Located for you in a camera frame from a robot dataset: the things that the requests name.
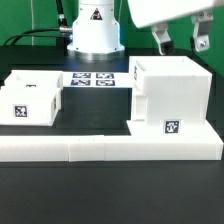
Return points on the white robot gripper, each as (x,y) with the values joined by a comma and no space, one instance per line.
(149,12)

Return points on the white drawer cabinet box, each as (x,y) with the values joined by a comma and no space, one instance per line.
(168,88)

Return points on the white front drawer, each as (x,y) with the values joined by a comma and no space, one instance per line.
(29,106)

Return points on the white drawer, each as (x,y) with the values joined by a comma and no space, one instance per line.
(29,106)
(37,78)

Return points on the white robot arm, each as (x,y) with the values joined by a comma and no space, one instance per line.
(96,33)

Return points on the white rear drawer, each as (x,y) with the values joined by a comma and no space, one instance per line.
(37,78)

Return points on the white marker sheet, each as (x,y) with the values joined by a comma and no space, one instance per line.
(97,80)

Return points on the white L-shaped fence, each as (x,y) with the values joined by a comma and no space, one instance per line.
(189,142)

